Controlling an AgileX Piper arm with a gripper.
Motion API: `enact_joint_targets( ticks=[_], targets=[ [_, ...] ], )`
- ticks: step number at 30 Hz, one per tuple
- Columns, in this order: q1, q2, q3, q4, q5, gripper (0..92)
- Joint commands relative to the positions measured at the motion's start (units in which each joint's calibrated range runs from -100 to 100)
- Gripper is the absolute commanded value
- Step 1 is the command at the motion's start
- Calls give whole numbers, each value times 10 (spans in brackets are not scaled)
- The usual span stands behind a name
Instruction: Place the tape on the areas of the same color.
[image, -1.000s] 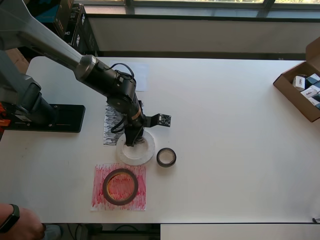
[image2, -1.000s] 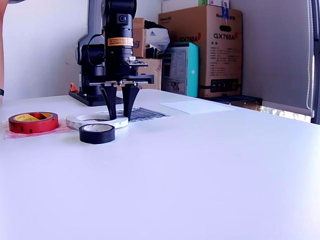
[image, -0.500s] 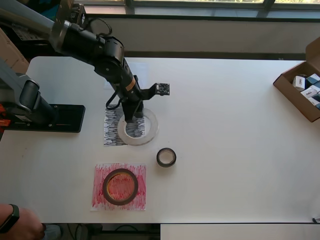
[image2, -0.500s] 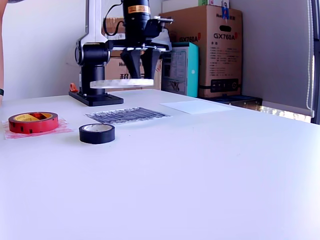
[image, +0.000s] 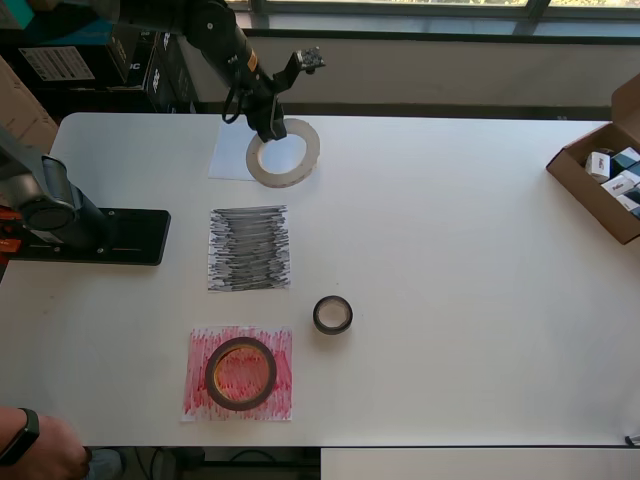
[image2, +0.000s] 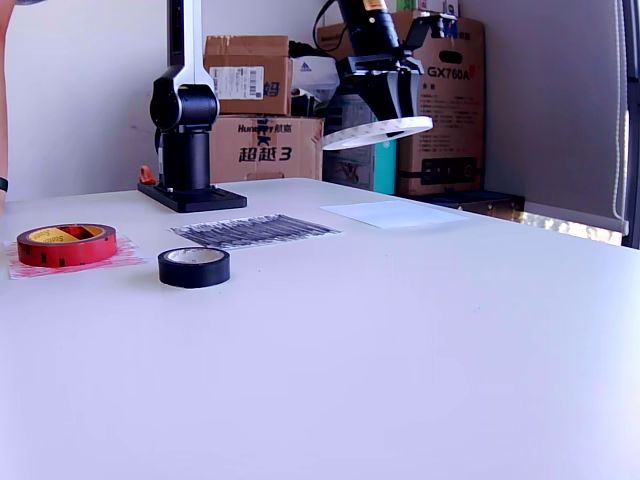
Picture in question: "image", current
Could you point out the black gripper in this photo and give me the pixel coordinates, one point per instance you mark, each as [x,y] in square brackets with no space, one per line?
[262,100]

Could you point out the white tape roll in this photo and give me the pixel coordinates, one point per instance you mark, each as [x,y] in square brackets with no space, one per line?
[280,181]

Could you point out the black tape roll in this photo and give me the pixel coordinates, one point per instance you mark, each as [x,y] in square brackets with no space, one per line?
[333,330]

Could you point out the red tape roll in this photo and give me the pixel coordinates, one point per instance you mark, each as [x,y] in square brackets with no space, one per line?
[209,375]

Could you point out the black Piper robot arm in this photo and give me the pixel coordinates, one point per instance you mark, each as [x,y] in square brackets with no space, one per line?
[215,30]

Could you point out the bare human hand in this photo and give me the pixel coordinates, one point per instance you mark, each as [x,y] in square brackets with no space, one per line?
[55,455]

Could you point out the plain white paper sheet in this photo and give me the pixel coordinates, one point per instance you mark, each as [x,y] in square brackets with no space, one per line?
[227,155]

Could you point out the black box with trim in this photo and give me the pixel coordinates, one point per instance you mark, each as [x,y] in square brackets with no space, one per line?
[175,85]

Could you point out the black scribbled paper sheet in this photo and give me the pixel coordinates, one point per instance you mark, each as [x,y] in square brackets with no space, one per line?
[250,250]

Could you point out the black AOC monitor box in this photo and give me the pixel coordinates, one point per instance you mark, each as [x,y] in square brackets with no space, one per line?
[142,65]

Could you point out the teal product box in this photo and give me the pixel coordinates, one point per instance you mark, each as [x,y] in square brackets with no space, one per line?
[75,30]

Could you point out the small labelled cardboard box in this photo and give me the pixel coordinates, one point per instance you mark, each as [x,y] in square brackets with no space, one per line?
[20,100]

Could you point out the red scribbled paper sheet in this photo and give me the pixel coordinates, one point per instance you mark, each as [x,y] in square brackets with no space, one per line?
[282,400]

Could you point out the open brown cardboard box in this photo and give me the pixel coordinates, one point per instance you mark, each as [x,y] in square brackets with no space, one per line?
[575,165]

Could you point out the small white carton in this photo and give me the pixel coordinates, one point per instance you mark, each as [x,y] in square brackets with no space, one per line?
[616,185]
[630,205]
[598,167]

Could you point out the small dark teal carton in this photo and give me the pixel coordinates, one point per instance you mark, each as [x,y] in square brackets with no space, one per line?
[625,157]

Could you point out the grey shoe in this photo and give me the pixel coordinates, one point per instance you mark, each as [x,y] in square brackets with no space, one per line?
[107,465]

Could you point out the black wristband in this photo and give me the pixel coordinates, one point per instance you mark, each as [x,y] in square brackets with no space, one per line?
[27,432]

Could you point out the white furniture panel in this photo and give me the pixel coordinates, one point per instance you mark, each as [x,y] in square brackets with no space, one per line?
[475,465]

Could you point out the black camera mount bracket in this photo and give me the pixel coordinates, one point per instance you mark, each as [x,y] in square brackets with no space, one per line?
[287,75]

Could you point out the small camera circuit board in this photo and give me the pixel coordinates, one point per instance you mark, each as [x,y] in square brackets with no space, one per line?
[310,59]

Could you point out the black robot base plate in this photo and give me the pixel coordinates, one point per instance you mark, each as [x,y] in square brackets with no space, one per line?
[145,240]

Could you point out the dark window frame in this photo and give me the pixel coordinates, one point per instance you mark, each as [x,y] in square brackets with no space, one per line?
[400,27]

